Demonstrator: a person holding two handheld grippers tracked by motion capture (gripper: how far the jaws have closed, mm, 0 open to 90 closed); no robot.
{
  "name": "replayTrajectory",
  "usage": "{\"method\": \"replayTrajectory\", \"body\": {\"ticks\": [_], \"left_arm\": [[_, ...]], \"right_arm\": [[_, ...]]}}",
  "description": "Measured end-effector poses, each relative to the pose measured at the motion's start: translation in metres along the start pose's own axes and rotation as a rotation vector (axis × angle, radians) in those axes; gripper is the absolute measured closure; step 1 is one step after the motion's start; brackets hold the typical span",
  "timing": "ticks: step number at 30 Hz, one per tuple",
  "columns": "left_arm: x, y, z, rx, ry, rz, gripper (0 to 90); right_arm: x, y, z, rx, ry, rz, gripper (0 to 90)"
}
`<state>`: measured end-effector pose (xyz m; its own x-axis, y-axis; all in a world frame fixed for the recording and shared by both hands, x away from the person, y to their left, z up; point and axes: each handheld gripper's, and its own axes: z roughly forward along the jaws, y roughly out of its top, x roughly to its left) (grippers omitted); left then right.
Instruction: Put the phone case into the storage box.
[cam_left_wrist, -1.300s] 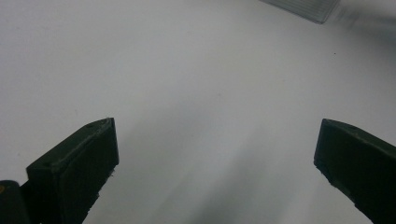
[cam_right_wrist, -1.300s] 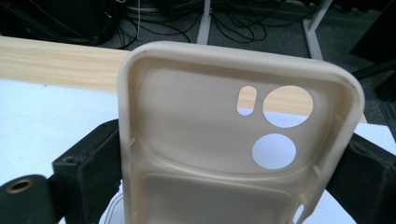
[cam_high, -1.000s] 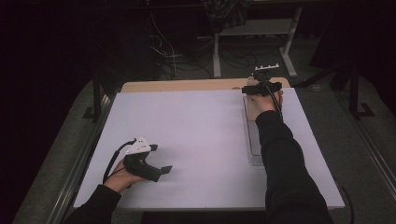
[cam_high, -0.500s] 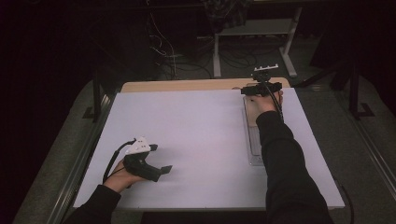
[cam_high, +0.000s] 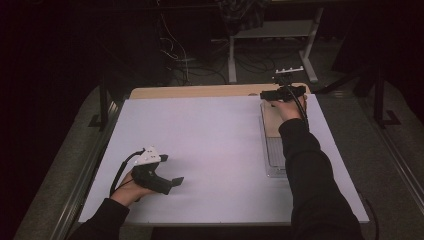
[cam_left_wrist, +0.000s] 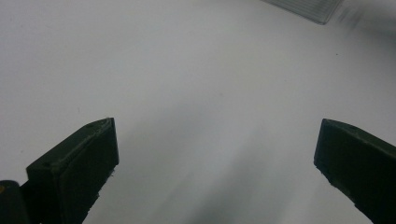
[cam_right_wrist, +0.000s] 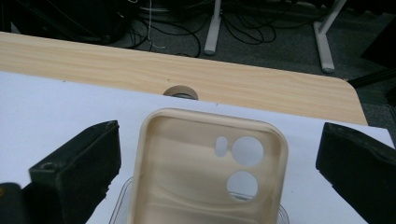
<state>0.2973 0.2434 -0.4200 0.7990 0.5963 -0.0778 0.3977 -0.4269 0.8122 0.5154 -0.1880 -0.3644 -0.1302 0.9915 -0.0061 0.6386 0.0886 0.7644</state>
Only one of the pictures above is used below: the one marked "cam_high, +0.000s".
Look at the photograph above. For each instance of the clear plastic tray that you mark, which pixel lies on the clear plastic tray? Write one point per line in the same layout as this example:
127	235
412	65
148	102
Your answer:
276	156

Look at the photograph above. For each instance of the dark plaid cloth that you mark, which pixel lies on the dark plaid cloth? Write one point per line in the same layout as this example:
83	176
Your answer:
243	13

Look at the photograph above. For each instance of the white metal desk frame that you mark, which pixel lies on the white metal desk frame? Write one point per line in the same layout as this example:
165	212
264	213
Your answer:
232	60

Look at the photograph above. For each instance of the black metal stand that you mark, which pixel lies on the black metal stand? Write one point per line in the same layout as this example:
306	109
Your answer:
103	103
379	100

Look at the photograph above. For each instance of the person's left hand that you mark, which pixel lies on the person's left hand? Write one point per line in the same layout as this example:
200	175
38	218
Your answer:
128	193

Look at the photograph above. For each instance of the aluminium frame rail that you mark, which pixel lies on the aluminium frame rail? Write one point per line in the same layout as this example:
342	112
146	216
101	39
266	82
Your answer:
400	163
83	173

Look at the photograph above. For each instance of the wooden table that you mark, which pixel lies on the wooden table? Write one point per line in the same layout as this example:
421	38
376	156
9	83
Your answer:
200	90

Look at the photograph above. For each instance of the person's right hand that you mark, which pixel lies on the person's right hand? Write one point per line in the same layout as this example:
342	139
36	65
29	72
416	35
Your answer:
290	109

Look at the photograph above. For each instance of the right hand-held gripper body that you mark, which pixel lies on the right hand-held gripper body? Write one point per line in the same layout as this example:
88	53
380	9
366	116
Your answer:
286	93

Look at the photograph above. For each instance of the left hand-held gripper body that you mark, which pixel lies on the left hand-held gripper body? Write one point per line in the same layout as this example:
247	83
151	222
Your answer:
148	178

